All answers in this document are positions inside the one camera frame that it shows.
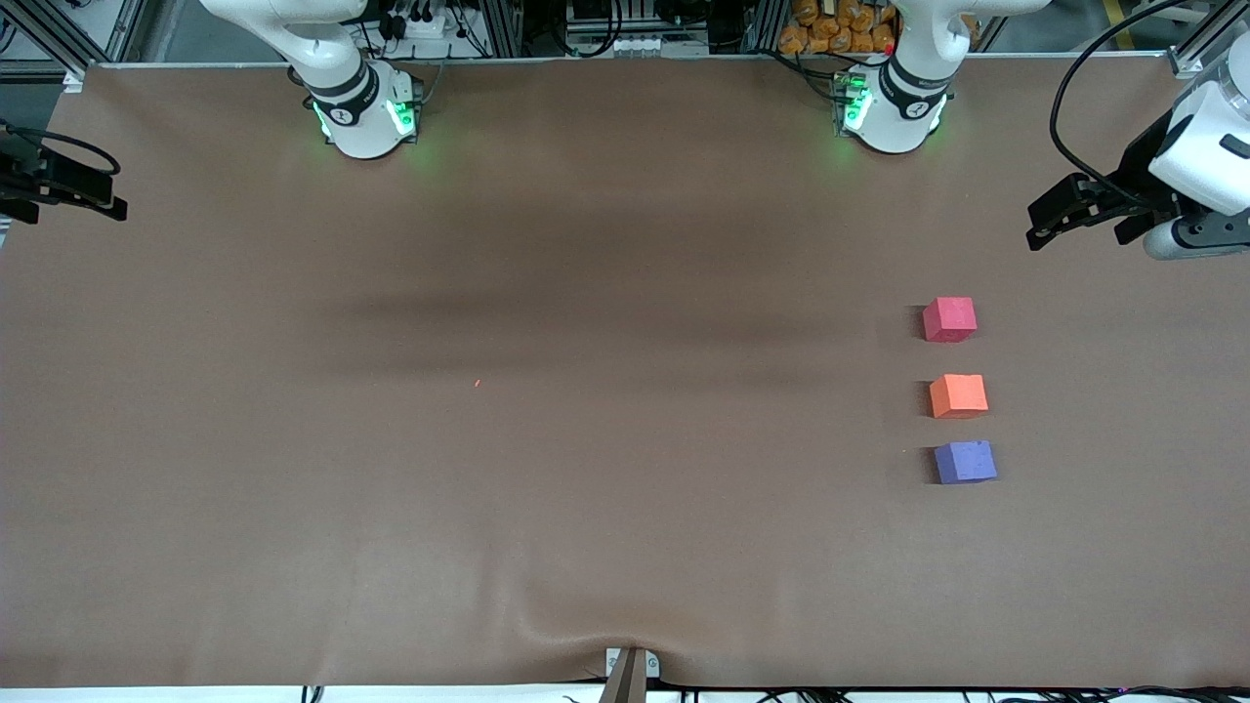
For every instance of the purple foam block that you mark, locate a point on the purple foam block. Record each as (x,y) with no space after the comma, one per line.
(965,462)

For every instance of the orange foam block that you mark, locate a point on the orange foam block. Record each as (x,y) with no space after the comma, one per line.
(958,396)

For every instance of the white power strip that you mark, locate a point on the white power strip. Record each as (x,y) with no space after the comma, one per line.
(430,24)

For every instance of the red foam block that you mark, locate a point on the red foam block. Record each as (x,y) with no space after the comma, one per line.
(949,319)

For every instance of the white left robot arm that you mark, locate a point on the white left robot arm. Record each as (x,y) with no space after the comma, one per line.
(903,107)

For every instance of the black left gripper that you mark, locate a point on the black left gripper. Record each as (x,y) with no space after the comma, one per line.
(1139,176)

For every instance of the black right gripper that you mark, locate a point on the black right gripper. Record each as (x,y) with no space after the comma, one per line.
(29,179)

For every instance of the bag of orange items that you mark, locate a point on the bag of orange items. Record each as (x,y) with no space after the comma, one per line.
(830,24)

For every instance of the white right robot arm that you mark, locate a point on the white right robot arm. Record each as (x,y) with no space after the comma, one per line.
(352,107)

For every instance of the metal table clamp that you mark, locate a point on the metal table clamp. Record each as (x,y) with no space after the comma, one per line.
(626,679)

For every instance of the brown table mat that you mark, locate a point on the brown table mat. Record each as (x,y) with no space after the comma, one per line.
(625,244)

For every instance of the white terminal block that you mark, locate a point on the white terminal block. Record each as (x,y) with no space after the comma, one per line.
(615,44)

